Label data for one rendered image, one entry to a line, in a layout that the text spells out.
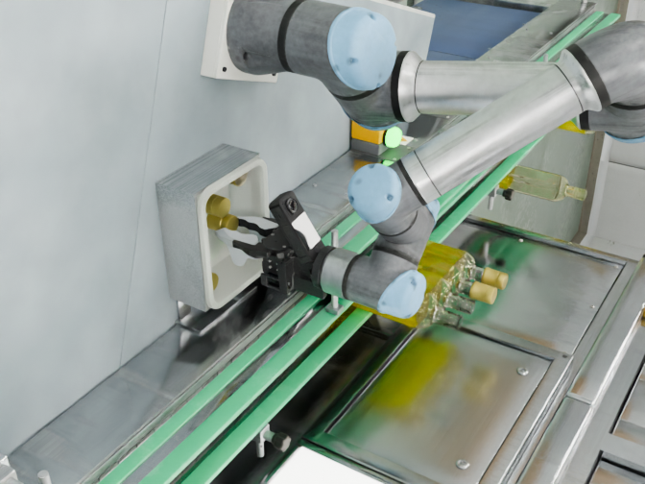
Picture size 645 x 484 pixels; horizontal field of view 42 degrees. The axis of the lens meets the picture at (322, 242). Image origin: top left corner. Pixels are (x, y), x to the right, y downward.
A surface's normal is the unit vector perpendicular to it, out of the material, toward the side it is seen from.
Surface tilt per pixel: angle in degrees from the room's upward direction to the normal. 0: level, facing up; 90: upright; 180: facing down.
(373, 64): 7
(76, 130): 0
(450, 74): 90
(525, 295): 91
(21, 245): 0
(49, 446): 90
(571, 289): 90
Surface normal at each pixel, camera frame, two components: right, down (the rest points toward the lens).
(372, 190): -0.37, -0.29
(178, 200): -0.53, 0.44
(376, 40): 0.79, 0.25
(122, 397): -0.01, -0.85
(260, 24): -0.19, 0.09
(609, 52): -0.11, -0.25
